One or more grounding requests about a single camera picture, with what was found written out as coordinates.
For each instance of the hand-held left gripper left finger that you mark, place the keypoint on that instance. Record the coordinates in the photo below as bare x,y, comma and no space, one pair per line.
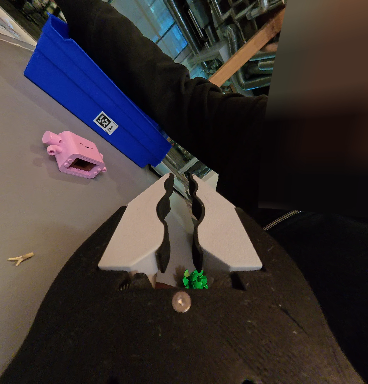
133,237

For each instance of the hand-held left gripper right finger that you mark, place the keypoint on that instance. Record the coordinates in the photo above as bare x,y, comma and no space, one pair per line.
229,240

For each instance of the pink brick figure pot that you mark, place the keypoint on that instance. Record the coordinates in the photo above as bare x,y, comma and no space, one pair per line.
76,150

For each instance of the person's right forearm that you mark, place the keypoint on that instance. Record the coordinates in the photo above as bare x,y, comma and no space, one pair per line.
172,90

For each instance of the green leafy plant piece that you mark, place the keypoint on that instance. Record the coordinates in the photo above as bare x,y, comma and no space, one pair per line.
196,280

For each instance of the black jacket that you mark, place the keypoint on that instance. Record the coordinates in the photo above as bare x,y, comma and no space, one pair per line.
336,270

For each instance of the tan twig piece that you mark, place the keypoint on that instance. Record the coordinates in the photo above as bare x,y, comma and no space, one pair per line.
20,258

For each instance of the blue storage bin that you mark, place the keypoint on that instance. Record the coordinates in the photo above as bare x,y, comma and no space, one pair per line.
82,90

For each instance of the wooden ceiling beam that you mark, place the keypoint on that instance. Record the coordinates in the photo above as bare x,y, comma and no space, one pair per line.
247,51

